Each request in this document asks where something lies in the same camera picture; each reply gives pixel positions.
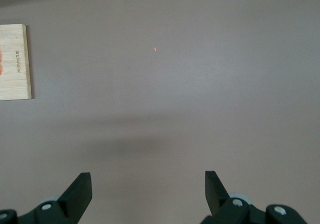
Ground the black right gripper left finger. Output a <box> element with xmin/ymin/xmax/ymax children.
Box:
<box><xmin>0</xmin><ymin>172</ymin><xmax>93</xmax><ymax>224</ymax></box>

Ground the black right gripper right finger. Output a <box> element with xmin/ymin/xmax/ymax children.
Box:
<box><xmin>199</xmin><ymin>170</ymin><xmax>311</xmax><ymax>224</ymax></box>

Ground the bamboo cutting board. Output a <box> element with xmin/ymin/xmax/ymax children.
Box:
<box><xmin>0</xmin><ymin>23</ymin><xmax>34</xmax><ymax>101</ymax></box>

